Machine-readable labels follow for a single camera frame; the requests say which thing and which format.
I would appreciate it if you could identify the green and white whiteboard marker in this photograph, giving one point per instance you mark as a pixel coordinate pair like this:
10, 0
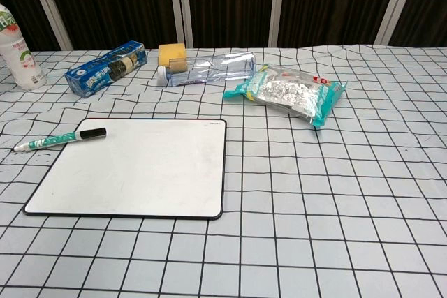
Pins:
52, 141

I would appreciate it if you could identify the clear plastic water bottle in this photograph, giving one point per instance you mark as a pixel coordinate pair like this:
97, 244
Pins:
213, 67

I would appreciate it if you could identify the teal and silver snack bag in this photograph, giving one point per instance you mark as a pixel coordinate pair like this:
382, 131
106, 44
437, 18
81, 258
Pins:
290, 92

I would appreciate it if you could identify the yellow sponge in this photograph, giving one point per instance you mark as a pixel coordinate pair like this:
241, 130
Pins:
172, 52

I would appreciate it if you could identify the white checkered tablecloth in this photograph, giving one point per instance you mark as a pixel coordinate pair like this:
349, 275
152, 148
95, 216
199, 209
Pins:
314, 207

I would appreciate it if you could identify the blue cookie box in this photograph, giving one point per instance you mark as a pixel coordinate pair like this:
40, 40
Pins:
104, 69

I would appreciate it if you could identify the white drink bottle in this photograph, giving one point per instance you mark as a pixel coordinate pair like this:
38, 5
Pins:
19, 57

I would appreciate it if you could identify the white dry-erase board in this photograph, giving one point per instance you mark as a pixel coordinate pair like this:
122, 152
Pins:
139, 169

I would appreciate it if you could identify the dark folding screen with white frame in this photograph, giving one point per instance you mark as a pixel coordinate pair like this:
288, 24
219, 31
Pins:
227, 1

